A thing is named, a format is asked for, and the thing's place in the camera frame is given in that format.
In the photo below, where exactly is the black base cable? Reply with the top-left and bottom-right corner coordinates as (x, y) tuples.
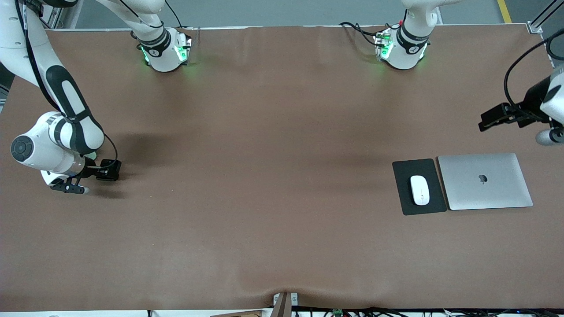
(165, 0), (184, 28)
(339, 21), (384, 47)

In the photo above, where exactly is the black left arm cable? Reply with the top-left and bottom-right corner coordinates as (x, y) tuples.
(504, 29), (564, 119)

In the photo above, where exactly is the black mouse pad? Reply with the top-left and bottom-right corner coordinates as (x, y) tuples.
(392, 158), (448, 216)

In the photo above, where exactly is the aluminium frame profile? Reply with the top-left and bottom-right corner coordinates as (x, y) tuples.
(527, 0), (564, 33)
(40, 0), (67, 29)

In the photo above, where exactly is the black right base cable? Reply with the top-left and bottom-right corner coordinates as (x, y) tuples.
(165, 0), (184, 28)

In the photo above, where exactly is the brown table cover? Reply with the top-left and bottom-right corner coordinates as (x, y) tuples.
(0, 24), (564, 311)

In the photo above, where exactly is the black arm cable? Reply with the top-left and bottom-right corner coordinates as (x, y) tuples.
(15, 0), (119, 170)
(504, 29), (564, 119)

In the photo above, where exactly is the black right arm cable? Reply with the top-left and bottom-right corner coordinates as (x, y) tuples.
(15, 0), (119, 170)

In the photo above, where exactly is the silver laptop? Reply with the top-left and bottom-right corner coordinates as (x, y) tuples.
(438, 153), (534, 211)

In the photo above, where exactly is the black left base cable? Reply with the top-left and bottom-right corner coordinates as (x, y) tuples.
(339, 21), (384, 47)

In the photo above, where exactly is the white computer mouse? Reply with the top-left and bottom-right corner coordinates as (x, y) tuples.
(410, 175), (430, 206)

